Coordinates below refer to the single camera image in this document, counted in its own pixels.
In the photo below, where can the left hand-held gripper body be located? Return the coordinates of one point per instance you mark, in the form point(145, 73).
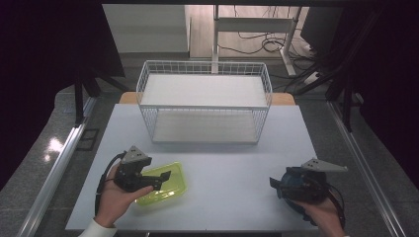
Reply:
point(131, 168)

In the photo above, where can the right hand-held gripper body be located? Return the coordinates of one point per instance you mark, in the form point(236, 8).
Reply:
point(304, 184)

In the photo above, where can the green plastic food container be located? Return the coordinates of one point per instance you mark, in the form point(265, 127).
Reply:
point(173, 184)

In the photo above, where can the round dark blue food container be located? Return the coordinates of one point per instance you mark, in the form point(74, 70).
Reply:
point(296, 208)

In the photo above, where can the person's right hand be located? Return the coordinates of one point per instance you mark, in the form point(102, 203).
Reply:
point(318, 212)

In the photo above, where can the person's left hand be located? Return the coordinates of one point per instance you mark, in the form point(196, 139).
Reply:
point(113, 200)

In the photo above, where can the wooden table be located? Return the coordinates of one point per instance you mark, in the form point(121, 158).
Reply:
point(127, 98)

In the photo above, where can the black metal stand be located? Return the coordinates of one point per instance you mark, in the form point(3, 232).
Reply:
point(346, 98)
point(79, 98)

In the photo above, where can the white power strip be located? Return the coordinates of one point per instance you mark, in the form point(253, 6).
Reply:
point(312, 77)

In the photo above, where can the dark curtain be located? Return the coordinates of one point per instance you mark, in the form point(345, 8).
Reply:
point(392, 65)

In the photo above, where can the aluminium rail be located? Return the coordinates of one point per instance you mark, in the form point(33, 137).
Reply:
point(365, 168)
point(56, 171)

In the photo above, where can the white metal desk frame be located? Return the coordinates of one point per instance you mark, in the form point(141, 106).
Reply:
point(253, 24)

